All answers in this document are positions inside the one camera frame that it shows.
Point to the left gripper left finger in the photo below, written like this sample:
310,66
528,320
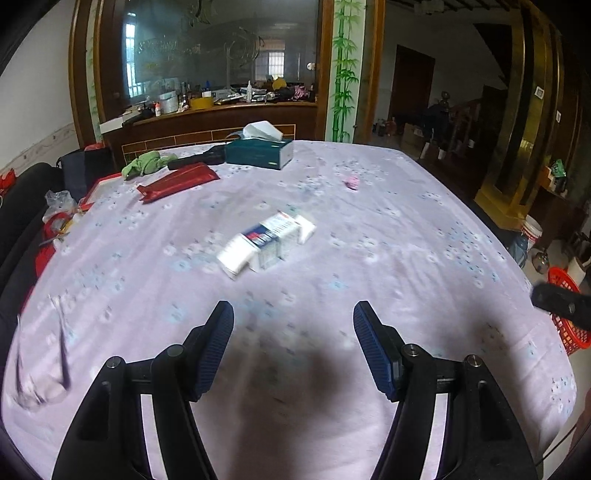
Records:
106,438

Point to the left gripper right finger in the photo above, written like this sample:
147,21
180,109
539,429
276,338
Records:
482,436

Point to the white blue medicine box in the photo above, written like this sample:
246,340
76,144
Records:
264,244

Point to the red plastic mesh basket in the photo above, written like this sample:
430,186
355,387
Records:
574,338

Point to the metal kettle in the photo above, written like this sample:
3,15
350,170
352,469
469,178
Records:
541,262

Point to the eyeglasses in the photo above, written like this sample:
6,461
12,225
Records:
42,374

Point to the blue thermos jug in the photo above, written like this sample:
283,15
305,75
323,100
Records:
518,249

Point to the white paint bucket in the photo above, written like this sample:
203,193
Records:
532,230

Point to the clear plastic bag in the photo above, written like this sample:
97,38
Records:
58,202

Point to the black sofa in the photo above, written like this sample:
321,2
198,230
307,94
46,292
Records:
21,233

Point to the pink crumpled ball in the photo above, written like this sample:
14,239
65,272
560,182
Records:
352,183

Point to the dark bag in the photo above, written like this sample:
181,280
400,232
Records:
82,168

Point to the red flat pouch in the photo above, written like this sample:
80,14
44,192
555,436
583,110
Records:
179,180

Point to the floral purple bed sheet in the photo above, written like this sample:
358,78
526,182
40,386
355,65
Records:
294,397

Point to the green cloth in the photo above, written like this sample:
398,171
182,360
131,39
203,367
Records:
146,164

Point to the wooden headboard shelf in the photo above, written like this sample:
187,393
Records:
297,120

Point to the teal tissue box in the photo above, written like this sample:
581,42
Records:
261,145

